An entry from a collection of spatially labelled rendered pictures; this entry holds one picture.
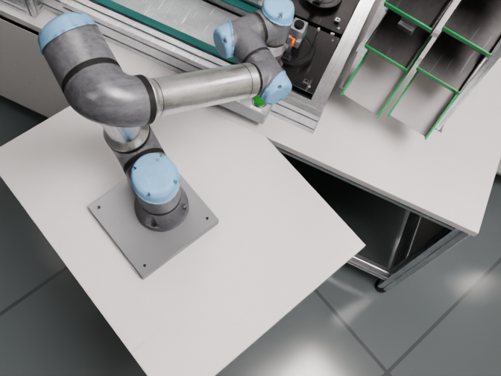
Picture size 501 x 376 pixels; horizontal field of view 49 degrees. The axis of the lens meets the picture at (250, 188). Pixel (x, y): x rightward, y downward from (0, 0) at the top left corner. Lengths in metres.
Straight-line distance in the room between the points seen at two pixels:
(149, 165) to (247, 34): 0.40
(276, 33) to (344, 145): 0.56
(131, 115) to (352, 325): 1.69
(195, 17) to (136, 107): 0.91
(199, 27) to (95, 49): 0.85
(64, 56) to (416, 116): 1.04
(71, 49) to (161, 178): 0.44
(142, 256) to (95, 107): 0.62
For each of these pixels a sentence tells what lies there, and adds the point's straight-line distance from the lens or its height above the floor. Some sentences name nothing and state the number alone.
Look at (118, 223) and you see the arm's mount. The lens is 1.58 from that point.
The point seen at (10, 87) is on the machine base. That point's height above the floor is 0.29.
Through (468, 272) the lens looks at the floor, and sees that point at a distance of 2.75.
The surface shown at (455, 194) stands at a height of 0.86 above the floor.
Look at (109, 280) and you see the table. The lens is 1.56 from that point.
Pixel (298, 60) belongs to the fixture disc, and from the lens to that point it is 1.74.
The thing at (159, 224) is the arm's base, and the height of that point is 0.93.
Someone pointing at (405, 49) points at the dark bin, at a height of 1.21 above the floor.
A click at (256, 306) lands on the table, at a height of 0.86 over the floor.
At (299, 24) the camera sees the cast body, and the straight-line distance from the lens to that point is 1.69.
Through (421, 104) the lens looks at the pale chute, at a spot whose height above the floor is 1.04.
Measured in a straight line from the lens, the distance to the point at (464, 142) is 1.92.
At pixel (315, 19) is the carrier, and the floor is 0.97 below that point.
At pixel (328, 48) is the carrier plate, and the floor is 0.97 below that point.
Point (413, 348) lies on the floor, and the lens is 2.56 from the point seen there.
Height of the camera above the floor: 2.35
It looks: 66 degrees down
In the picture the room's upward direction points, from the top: 15 degrees clockwise
